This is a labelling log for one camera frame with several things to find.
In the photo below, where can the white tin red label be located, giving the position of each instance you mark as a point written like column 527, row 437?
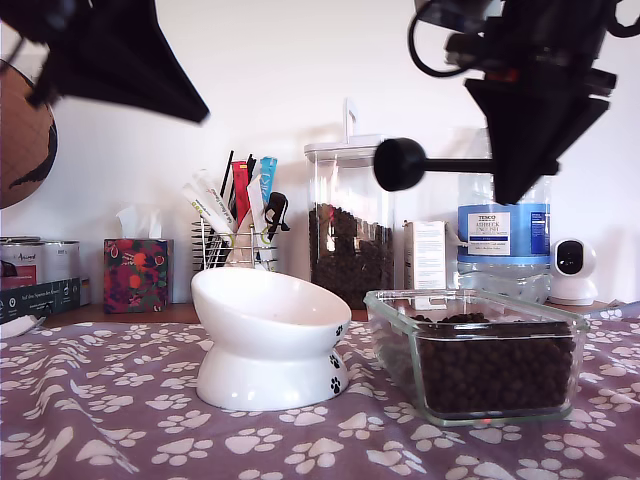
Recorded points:
column 22, row 250

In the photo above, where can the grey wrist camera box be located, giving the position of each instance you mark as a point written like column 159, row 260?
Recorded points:
column 460, row 10

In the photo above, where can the tall clear jar white lid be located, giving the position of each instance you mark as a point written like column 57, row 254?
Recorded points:
column 345, row 190

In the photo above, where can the white flat dish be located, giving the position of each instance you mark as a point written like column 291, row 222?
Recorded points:
column 17, row 327

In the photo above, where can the black hair clip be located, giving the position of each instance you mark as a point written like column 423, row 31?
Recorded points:
column 275, row 210

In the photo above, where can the small white round camera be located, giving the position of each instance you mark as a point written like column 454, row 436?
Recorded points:
column 582, row 285

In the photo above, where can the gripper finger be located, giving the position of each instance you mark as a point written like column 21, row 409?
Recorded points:
column 145, row 40
column 550, row 130
column 110, row 85
column 505, row 130

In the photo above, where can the red sachet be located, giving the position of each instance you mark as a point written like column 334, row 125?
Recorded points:
column 240, row 190

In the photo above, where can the large clear water bottle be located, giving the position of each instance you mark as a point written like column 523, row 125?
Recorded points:
column 500, row 235

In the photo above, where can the purple paw-print cloth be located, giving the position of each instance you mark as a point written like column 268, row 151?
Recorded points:
column 150, row 440

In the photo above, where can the clear glass rectangular container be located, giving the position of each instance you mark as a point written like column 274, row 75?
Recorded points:
column 387, row 320

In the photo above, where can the brown cat food kibble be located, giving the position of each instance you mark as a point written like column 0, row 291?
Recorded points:
column 345, row 260
column 495, row 370

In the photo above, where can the white tilted ceramic pet bowl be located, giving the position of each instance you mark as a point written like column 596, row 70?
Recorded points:
column 260, row 360

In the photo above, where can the brown cork globe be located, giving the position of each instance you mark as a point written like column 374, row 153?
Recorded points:
column 25, row 150

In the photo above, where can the plain white tin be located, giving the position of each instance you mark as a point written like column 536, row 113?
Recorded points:
column 62, row 260

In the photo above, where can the black plastic measuring scoop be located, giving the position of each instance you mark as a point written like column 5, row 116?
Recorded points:
column 400, row 165

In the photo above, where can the floral tissue box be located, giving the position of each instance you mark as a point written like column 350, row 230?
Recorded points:
column 135, row 280

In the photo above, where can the white sachet green print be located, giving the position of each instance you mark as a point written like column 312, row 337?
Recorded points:
column 200, row 206

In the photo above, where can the plain white sachet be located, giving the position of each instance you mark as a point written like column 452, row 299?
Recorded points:
column 255, row 200

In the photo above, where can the dark green flat box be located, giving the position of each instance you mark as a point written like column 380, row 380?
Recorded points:
column 40, row 300

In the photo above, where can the white tissue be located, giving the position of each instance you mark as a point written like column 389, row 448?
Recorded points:
column 137, row 220

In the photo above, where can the small white cardboard carton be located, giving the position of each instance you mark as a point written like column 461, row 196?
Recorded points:
column 425, row 255

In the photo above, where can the thin black straw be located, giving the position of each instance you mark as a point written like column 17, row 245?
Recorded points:
column 226, row 175

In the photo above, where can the white sachet black print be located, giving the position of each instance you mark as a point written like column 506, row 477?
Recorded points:
column 207, row 186

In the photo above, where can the blue sachet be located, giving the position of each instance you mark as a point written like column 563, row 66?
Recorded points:
column 268, row 175

